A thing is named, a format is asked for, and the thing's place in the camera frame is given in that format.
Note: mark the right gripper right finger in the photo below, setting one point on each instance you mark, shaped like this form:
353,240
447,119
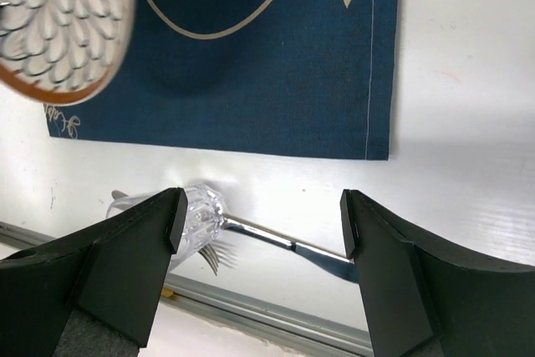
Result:
426,296

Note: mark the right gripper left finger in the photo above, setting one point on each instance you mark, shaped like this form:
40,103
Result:
93,292

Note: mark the floral ceramic plate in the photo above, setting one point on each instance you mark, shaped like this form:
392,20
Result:
63,52

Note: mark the blue fish placemat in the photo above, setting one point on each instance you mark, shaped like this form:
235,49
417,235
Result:
303,78

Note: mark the silver table knife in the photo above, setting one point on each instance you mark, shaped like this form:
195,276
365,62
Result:
331,262

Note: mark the silver fork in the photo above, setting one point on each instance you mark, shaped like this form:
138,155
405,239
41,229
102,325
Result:
219,256

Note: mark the clear drinking glass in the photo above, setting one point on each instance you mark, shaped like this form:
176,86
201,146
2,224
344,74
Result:
200,219

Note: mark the aluminium front rail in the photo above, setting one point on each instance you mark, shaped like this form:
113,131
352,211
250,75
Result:
283,326

